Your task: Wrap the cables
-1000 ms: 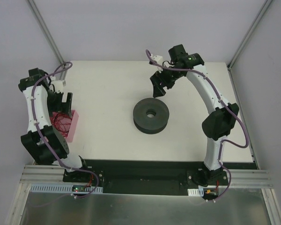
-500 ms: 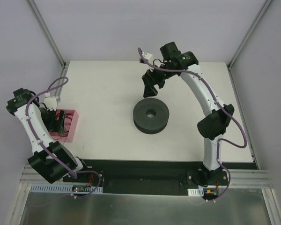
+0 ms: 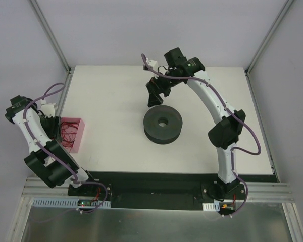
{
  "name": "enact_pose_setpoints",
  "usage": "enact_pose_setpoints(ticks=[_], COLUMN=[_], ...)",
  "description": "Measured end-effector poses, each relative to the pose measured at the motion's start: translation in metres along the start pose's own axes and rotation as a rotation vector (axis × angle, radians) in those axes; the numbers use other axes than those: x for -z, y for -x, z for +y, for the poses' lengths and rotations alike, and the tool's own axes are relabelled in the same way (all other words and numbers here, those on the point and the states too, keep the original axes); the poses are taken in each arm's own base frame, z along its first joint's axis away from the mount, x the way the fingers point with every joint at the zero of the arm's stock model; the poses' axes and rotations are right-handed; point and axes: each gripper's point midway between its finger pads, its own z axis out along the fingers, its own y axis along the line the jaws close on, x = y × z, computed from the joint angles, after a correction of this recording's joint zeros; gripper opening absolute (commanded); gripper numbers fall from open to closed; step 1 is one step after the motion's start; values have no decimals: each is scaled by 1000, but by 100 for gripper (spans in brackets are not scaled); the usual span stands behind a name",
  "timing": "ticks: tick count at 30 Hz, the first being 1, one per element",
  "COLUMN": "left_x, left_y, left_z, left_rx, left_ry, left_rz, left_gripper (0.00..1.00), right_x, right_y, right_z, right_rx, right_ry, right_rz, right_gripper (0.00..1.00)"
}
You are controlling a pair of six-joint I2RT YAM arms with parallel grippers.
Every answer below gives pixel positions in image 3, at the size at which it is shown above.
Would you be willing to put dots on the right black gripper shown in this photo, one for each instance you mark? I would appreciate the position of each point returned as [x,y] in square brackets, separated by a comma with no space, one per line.
[158,85]

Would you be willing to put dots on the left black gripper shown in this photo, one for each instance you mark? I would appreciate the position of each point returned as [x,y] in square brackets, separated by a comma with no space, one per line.
[55,125]

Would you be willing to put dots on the pink plastic box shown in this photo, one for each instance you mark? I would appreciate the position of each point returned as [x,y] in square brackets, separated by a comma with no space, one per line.
[71,132]

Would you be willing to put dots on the black cable spool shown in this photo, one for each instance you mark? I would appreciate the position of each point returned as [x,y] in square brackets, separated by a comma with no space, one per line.
[162,124]

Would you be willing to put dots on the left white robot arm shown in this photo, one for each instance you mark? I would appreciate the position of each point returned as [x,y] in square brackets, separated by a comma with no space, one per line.
[47,158]

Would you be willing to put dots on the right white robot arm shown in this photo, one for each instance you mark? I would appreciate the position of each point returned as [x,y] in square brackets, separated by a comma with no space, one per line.
[228,126]

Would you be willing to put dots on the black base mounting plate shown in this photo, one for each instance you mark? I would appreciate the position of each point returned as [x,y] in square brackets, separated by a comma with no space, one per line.
[164,191]

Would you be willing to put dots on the shiny metal sheet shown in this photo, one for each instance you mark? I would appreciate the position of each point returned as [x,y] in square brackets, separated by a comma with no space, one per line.
[254,222]

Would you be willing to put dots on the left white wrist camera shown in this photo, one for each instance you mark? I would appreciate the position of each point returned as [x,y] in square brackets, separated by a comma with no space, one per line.
[48,109]

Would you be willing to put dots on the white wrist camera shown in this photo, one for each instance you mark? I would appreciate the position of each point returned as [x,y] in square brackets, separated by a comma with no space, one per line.
[150,65]
[48,109]

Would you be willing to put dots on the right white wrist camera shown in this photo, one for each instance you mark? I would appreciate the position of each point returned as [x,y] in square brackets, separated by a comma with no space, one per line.
[150,65]

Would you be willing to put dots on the front aluminium rail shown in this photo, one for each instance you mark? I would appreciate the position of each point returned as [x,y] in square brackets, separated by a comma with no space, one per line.
[36,187]

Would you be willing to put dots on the left white cable duct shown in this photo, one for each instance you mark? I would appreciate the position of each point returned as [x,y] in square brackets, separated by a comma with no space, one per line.
[69,203]

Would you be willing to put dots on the white cable duct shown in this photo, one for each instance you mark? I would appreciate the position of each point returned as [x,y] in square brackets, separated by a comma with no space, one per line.
[211,207]
[69,203]

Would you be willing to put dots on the left aluminium frame post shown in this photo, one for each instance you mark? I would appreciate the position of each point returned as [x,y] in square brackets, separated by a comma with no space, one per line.
[49,34]

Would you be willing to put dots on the aluminium frame post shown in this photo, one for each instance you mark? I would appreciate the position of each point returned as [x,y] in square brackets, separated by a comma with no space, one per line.
[49,34]
[269,35]

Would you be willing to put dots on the right white cable duct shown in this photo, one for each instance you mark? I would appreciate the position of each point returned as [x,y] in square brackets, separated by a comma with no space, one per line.
[211,207]

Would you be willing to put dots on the right aluminium frame post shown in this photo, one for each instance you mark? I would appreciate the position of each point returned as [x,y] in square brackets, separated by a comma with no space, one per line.
[269,35]

